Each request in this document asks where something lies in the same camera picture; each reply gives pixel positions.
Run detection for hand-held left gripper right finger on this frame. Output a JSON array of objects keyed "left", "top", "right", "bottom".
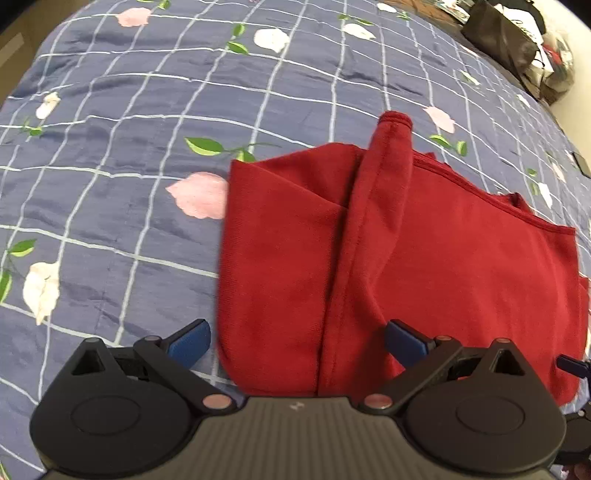
[{"left": 358, "top": 319, "right": 527, "bottom": 415}]

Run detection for clear plastic bag of clothes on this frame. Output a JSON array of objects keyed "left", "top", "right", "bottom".
[{"left": 536, "top": 25, "right": 576, "bottom": 103}]

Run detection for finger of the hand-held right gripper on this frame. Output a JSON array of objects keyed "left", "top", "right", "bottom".
[{"left": 556, "top": 354, "right": 591, "bottom": 380}]

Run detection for brown patterned bed sheet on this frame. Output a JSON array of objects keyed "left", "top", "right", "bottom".
[{"left": 402, "top": 0, "right": 469, "bottom": 21}]

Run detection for red long-sleeve shirt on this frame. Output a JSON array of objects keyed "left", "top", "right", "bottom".
[{"left": 216, "top": 111, "right": 589, "bottom": 407}]

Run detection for brown leather handbag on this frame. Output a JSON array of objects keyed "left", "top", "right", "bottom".
[{"left": 462, "top": 0, "right": 542, "bottom": 100}]

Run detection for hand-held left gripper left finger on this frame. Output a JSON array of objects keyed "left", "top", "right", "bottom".
[{"left": 69, "top": 318, "right": 237, "bottom": 415}]

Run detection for white printed bag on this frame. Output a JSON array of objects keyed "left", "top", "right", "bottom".
[{"left": 503, "top": 0, "right": 549, "bottom": 44}]

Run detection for blue checked floral quilt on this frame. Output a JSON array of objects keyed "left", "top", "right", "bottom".
[{"left": 0, "top": 0, "right": 591, "bottom": 480}]

